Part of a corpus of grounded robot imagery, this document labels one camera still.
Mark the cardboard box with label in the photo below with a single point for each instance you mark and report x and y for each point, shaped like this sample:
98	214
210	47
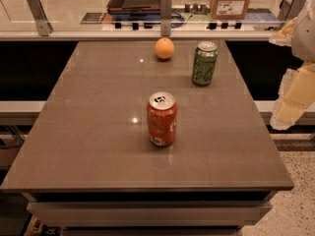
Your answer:
229	9

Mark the green soda can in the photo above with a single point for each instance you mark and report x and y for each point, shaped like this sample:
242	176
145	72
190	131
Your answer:
205	60

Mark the yellow printed bag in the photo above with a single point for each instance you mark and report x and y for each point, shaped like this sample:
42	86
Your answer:
37	228

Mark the orange soda can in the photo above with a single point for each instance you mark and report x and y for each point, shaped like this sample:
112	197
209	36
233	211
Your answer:
161	118

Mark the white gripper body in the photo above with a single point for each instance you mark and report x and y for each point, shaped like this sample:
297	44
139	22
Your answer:
305	38

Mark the left metal railing post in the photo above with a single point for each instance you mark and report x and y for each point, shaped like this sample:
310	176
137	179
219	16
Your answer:
43	26

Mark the orange fruit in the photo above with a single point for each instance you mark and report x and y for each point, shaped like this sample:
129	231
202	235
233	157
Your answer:
164	48

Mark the middle metal railing post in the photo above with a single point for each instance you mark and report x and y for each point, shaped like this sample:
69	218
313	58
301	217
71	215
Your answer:
165	17

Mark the right metal railing post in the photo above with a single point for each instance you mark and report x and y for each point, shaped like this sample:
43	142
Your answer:
289	9

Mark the metal railing post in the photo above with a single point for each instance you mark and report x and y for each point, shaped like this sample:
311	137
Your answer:
43	26
165	17
289	9

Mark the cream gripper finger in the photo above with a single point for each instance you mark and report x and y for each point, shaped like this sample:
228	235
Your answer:
296	94
283	36

